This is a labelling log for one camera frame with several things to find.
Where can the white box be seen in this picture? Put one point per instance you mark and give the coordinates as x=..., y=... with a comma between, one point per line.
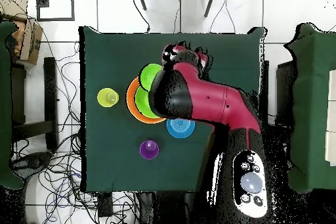
x=332, y=116

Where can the dark green tablecloth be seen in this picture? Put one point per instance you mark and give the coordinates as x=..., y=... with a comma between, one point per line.
x=118, y=58

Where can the purple cup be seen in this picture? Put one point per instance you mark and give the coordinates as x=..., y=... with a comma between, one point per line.
x=148, y=150

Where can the translucent yellow-green cup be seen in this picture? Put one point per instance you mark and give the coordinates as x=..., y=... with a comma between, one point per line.
x=108, y=97

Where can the black power box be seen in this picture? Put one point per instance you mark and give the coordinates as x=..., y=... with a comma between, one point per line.
x=105, y=205

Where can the black square floor frame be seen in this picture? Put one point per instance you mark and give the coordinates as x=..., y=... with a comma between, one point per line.
x=55, y=19

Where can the brown cardboard box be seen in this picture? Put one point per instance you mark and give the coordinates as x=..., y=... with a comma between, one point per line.
x=31, y=42

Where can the large orange bowl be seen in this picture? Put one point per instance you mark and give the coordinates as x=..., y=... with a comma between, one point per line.
x=130, y=103

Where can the dark grey base foot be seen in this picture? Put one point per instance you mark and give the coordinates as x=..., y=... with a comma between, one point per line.
x=34, y=162

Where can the green cloth covered table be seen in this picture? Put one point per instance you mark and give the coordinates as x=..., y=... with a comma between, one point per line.
x=4, y=103
x=312, y=90

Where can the small ribbed blue bowl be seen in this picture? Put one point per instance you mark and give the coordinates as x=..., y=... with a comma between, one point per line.
x=180, y=129

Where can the black camera tripod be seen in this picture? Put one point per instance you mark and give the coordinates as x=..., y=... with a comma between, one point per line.
x=141, y=0

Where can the large green bowl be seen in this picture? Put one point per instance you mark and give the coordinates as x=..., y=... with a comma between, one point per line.
x=141, y=103

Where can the small green bowl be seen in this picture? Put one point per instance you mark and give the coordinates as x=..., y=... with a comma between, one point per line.
x=148, y=75

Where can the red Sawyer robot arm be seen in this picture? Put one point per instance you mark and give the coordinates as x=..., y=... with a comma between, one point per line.
x=218, y=103

